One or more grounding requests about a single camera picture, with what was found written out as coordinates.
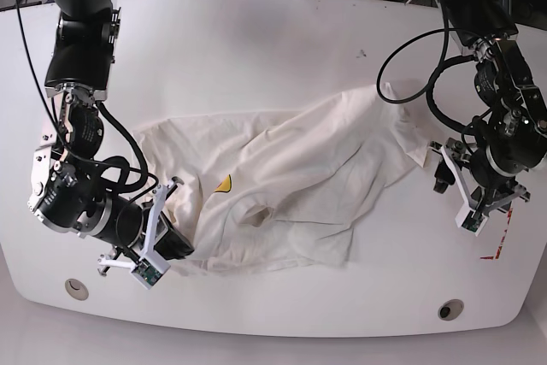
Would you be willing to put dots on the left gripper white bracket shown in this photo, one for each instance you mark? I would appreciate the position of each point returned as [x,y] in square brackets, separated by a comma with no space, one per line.
[483,189]

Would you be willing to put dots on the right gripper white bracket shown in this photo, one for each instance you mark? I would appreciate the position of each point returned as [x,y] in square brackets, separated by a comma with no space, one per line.
[159,243]

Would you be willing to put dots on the white t-shirt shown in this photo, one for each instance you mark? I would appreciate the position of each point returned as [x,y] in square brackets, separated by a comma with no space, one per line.
[271,190]

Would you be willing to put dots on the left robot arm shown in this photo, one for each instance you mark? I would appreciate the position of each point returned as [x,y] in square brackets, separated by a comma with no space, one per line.
[510,137]

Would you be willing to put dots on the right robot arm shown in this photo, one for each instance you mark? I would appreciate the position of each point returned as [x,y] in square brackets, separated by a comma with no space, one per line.
[89,177]

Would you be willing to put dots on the red tape rectangle marking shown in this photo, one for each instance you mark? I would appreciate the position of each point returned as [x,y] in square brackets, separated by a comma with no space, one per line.
[497,254]

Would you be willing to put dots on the left table grommet hole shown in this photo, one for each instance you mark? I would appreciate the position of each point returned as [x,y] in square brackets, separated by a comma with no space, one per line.
[76,289]

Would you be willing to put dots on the table grommet hole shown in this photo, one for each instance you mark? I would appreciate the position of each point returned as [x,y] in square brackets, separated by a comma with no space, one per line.
[76,289]
[450,310]

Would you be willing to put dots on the right table grommet hole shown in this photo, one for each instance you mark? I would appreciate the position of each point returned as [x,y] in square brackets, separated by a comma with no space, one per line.
[450,310]

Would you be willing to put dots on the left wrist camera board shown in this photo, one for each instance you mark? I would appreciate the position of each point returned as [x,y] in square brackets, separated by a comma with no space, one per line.
[471,220]

